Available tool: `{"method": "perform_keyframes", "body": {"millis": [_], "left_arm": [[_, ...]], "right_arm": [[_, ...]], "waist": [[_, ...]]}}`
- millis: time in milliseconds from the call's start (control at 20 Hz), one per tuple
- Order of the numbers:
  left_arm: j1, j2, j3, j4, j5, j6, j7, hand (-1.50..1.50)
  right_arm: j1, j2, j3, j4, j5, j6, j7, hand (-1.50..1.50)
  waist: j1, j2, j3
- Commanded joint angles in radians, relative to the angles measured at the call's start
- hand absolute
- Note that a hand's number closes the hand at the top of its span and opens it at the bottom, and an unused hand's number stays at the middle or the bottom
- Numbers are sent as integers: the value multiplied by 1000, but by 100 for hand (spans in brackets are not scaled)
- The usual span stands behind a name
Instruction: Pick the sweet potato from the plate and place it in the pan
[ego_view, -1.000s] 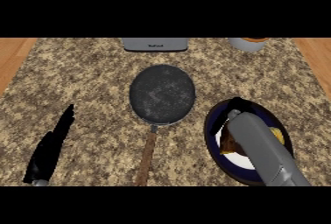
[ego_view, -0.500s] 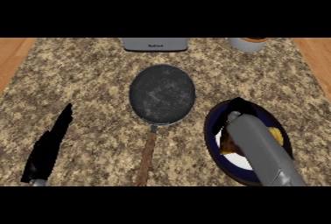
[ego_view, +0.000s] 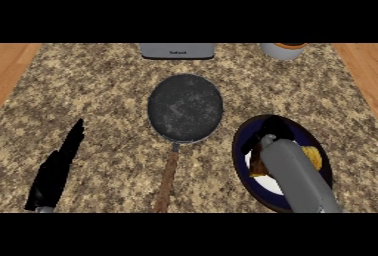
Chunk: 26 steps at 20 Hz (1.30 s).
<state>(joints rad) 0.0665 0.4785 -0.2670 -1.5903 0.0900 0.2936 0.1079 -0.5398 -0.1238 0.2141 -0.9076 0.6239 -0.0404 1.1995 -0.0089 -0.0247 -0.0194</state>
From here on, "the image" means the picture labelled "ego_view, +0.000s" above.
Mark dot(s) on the dark blue plate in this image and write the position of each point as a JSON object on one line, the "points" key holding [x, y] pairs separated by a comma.
{"points": [[245, 146]]}

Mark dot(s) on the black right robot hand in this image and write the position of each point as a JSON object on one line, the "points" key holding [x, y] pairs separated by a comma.
{"points": [[274, 130]]}

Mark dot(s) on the yellow-brown sweet potato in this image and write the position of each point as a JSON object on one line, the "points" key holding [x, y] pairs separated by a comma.
{"points": [[313, 157]]}

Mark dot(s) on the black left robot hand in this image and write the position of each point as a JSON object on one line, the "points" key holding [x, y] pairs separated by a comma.
{"points": [[52, 176]]}

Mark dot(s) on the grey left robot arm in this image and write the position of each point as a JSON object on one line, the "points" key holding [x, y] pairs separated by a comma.
{"points": [[45, 210]]}

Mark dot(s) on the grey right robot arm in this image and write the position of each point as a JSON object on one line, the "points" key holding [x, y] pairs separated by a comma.
{"points": [[297, 176]]}

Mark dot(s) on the grey appliance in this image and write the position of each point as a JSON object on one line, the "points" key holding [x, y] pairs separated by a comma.
{"points": [[178, 51]]}

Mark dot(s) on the grey cup with orange rim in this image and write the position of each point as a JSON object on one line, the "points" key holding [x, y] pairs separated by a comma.
{"points": [[282, 51]]}

